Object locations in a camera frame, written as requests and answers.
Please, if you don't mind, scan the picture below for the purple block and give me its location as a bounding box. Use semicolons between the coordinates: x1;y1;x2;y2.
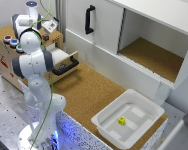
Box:
42;33;50;42

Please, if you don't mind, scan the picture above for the white cabinet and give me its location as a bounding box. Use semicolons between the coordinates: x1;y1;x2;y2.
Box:
62;0;188;108

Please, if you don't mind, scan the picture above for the green button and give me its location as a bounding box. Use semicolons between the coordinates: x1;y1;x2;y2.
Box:
15;43;25;54

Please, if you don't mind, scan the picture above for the black drawer handle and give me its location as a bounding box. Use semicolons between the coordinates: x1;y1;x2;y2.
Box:
51;55;80;77

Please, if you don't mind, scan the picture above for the green cable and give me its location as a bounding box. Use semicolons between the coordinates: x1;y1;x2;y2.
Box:
28;0;60;150

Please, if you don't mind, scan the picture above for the red button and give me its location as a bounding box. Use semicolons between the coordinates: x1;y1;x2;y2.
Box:
2;34;13;45

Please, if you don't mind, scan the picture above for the yellow block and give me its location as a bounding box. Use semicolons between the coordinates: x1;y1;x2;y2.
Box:
117;116;127;126

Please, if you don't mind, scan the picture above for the black door handle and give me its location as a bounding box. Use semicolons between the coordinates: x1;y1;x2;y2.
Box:
84;4;96;36

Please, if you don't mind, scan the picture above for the wooden drawer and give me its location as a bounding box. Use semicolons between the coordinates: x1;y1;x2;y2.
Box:
47;45;80;83

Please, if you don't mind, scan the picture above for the white sliding door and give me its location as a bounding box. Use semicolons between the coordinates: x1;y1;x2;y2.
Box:
65;0;125;56

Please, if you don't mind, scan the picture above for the blue button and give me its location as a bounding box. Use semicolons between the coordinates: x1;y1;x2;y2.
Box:
9;38;20;48

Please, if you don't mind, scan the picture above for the white plastic box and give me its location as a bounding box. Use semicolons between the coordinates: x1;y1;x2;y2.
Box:
90;88;166;150

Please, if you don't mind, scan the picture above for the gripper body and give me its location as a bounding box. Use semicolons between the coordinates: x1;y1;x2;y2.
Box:
41;18;59;35

